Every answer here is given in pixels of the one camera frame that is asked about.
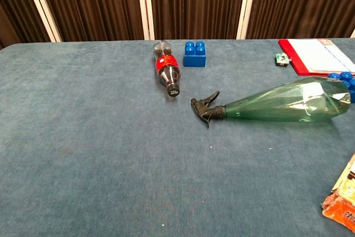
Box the green plastic spray bottle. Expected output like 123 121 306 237
190 75 352 129

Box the cola bottle with red label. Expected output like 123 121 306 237
153 40 181 98

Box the blue four-stud toy brick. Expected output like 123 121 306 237
183 41 207 68

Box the blue velvet table cloth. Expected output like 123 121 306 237
0 38 355 237

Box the brown pleated curtain panel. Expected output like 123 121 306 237
34 0 145 42
0 0 51 49
245 0 355 40
149 0 248 41

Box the small green circuit board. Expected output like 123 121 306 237
275 52 292 67

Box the red clipboard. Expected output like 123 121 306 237
278 38 355 77

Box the yellow and white snack packet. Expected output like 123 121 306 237
331 152 355 193

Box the orange snack packet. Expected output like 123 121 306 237
321 189 355 234

